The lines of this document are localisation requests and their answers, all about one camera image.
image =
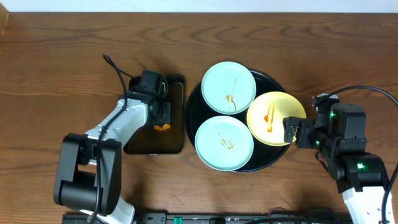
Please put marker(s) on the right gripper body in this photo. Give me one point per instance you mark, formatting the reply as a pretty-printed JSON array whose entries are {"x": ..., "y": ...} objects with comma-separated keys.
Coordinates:
[{"x": 310, "y": 136}]

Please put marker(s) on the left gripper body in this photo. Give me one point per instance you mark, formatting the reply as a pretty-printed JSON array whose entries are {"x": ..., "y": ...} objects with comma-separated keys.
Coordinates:
[{"x": 166, "y": 109}]

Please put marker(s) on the green and orange sponge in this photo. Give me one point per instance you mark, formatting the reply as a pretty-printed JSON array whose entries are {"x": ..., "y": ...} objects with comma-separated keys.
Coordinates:
[{"x": 162, "y": 128}]

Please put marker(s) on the yellow plate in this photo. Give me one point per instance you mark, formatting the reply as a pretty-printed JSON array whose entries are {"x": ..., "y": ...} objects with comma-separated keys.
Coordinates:
[{"x": 266, "y": 113}]

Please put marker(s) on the light blue plate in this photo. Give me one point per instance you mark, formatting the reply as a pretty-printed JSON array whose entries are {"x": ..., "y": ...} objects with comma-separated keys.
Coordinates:
[
  {"x": 228, "y": 87},
  {"x": 224, "y": 143}
]

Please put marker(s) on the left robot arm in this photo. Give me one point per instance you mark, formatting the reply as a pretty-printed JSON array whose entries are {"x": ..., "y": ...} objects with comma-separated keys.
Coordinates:
[{"x": 88, "y": 176}]

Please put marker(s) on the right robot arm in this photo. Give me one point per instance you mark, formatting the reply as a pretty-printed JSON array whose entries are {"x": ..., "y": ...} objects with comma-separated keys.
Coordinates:
[{"x": 338, "y": 135}]

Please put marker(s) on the black rectangular water tray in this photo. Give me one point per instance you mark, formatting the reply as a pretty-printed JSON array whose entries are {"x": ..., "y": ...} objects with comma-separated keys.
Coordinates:
[{"x": 149, "y": 140}]

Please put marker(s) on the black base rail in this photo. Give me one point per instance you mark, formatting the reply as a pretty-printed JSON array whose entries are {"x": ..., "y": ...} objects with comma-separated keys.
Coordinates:
[{"x": 316, "y": 216}]

